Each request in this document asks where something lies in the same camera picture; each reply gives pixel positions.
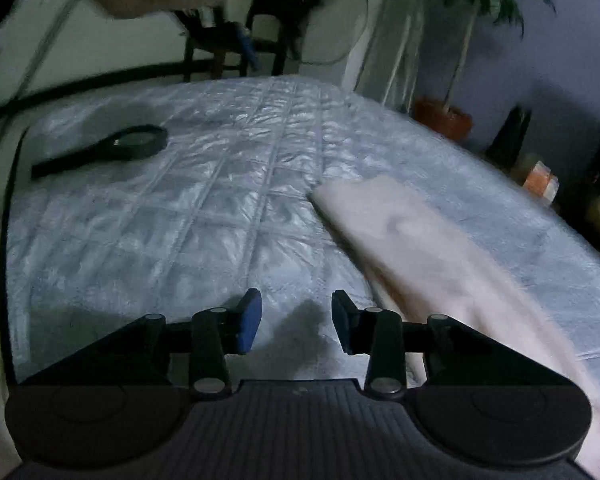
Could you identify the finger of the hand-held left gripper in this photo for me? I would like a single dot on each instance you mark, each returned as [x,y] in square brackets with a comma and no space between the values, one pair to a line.
[244,45]

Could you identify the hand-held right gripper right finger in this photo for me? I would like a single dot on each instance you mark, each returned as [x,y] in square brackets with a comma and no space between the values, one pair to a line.
[342,322]

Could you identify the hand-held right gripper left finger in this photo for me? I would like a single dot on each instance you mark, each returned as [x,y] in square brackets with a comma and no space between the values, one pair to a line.
[250,322]

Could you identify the pink garment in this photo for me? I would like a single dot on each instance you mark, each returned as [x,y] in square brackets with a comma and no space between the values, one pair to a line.
[430,260]

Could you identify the dark wooden chair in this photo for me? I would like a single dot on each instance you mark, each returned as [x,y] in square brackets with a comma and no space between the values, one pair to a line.
[195,55]

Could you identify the sheer grey curtain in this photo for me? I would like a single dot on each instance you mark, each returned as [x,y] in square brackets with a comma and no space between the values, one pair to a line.
[390,35]

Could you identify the silver quilted table cover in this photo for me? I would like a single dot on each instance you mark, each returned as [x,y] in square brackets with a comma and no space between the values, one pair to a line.
[180,210]

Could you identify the black magnifying glass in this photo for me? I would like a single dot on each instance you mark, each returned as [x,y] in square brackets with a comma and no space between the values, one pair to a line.
[105,152]

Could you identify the potted tree in terracotta pot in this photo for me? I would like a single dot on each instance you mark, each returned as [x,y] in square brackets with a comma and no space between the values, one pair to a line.
[442,115]

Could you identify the orange tissue box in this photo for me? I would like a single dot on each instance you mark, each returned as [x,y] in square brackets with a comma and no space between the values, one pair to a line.
[541,182]

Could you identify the black speaker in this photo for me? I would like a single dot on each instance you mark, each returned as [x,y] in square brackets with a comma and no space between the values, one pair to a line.
[510,135]

